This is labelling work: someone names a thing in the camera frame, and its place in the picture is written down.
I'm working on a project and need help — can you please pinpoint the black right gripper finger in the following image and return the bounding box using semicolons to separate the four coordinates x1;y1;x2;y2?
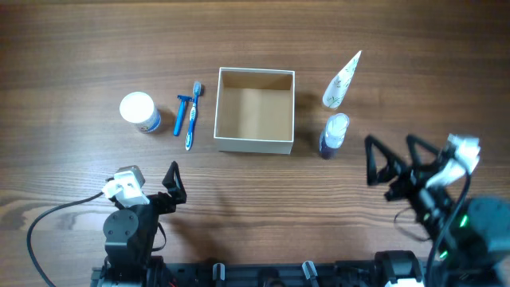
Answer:
363;134;410;187
405;133;444;171

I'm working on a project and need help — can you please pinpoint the dark blue sanitizer bottle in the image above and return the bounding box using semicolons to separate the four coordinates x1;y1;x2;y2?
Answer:
319;113;350;159

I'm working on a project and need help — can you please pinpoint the white cotton swab container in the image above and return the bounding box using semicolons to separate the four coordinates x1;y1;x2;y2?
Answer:
119;92;161;133

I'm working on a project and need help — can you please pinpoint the white floral cream tube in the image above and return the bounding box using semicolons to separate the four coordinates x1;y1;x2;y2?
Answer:
323;50;362;109

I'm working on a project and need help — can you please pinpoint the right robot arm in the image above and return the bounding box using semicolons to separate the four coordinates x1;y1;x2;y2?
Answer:
364;135;509;286

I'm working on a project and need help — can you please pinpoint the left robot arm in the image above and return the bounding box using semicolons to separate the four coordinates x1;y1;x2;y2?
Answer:
91;162;186;287

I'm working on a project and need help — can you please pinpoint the blue disposable razor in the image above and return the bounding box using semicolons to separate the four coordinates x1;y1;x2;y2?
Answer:
173;95;194;136

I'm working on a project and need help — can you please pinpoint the blue white toothbrush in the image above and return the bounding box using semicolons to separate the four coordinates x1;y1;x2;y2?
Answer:
185;81;202;151

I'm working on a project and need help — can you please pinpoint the beige open cardboard box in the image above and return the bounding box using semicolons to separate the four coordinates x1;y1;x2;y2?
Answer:
214;67;296;155

